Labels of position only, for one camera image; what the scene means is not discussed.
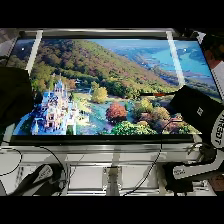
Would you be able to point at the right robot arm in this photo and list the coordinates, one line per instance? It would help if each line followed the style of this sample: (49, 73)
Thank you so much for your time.
(196, 171)

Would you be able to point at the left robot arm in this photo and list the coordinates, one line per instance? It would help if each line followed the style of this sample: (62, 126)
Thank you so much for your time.
(40, 176)

